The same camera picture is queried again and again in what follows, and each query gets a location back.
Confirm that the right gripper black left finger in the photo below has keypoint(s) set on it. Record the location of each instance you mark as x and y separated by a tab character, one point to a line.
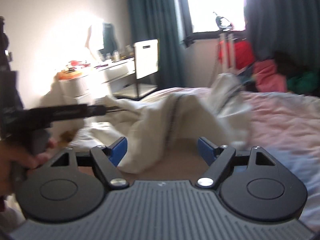
96	169

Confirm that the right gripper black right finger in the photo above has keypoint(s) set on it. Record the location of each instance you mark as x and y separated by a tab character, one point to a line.
222	159

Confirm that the white sweatpants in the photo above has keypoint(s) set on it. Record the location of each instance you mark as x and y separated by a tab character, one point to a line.
151	127

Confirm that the white clothes rack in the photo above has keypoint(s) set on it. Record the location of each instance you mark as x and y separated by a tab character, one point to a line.
224	57

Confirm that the person's left hand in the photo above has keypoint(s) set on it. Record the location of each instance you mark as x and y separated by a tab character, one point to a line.
12	153

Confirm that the pink pastel bed duvet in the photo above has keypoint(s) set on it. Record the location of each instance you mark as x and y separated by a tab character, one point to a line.
286	125

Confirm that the white dresser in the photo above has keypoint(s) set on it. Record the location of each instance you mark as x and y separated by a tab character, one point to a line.
91	78

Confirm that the pink garment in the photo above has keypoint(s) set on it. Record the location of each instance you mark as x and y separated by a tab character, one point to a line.
267	78

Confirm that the red garment on rack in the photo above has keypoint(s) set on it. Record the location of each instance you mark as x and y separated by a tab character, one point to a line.
243	54

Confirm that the white chair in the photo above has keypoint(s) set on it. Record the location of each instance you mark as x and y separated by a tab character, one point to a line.
146	65

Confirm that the black garment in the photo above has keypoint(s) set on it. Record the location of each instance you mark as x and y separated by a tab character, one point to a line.
287	67

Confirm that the green garment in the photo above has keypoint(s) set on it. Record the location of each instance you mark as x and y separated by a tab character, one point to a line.
305	83

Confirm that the teal curtain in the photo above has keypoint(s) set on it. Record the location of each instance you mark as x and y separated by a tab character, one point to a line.
163	20

